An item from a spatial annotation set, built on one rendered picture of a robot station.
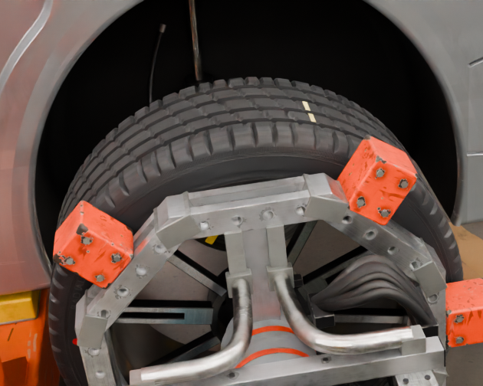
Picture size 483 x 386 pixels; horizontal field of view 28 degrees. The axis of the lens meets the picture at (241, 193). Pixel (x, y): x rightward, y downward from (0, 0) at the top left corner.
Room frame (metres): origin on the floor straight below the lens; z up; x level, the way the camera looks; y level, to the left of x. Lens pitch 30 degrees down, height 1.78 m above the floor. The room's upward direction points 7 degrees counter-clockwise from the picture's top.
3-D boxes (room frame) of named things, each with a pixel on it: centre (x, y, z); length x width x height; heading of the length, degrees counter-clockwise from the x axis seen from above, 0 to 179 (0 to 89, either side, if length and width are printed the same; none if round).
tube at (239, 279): (1.02, 0.08, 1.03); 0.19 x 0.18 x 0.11; 3
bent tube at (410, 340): (1.03, -0.11, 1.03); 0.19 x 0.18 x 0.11; 3
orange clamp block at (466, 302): (1.17, -0.32, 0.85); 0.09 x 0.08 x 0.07; 93
